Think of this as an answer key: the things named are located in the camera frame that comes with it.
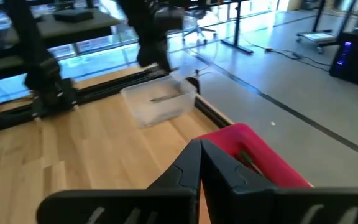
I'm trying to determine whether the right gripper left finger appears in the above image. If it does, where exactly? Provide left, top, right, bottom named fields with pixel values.
left=35, top=139, right=202, bottom=224

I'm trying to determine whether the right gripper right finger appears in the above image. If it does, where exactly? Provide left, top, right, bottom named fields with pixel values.
left=201, top=139, right=358, bottom=224

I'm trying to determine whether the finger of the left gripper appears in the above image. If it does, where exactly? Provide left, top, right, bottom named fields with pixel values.
left=154, top=34, right=172, bottom=73
left=137, top=37, right=157, bottom=68

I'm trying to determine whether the green pen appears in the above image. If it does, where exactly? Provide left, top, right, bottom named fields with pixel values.
left=239, top=150, right=262, bottom=175

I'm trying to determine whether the grey crayon white lettering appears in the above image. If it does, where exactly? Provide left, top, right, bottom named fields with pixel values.
left=149, top=93, right=183, bottom=103

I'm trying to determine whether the pink plastic bin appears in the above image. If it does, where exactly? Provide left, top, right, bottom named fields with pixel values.
left=196, top=123, right=313, bottom=189

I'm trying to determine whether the office chair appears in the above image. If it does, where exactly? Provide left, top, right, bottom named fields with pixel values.
left=181, top=9, right=218, bottom=44

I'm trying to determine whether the grey desk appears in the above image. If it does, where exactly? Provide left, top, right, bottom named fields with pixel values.
left=0, top=9, right=122, bottom=77

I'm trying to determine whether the clear plastic bin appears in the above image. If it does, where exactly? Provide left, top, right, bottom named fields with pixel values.
left=119, top=74, right=198, bottom=129

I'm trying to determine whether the black box on desk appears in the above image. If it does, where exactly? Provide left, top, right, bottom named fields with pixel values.
left=52, top=8, right=95, bottom=24

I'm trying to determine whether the black window desk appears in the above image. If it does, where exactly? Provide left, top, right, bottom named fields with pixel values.
left=197, top=0, right=279, bottom=55

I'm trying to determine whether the wheeled cart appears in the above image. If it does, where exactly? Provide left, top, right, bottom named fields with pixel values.
left=295, top=29, right=338, bottom=54

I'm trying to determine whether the black computer tower purple light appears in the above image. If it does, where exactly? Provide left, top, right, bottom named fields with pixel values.
left=329, top=27, right=358, bottom=91

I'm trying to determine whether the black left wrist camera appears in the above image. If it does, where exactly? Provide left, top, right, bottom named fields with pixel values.
left=153, top=6, right=185, bottom=31

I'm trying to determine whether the black aluminium rig frame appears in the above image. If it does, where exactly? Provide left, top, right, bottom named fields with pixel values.
left=0, top=67, right=234, bottom=138

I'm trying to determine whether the black floor cable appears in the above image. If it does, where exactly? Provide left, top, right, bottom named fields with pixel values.
left=244, top=39, right=333, bottom=73

